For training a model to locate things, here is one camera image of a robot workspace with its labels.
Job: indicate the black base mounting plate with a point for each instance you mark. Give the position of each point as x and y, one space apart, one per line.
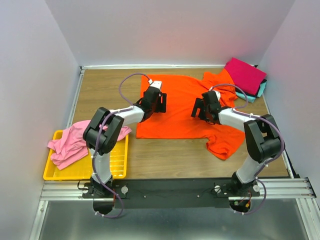
169 193

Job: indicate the orange t shirt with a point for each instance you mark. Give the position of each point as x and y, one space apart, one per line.
177 122

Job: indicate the pink t shirt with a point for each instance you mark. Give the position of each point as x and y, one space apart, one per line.
71 147

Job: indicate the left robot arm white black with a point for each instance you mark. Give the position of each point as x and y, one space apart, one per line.
103 130

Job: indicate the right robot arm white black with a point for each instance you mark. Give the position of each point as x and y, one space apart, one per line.
263 139

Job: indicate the folded teal t shirt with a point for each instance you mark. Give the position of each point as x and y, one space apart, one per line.
250 100

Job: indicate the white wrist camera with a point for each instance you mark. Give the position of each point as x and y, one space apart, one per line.
216 93
155 84

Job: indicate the folded magenta t shirt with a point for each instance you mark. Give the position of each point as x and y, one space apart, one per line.
245 76

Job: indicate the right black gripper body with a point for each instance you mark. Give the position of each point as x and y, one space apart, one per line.
206 111

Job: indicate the aluminium frame rail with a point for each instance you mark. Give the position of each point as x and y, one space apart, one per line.
276 188

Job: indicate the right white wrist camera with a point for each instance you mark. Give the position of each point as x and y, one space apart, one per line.
216 93

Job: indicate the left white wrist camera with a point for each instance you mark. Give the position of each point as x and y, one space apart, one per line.
155 84

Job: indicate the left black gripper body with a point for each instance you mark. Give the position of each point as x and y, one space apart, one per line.
153 108

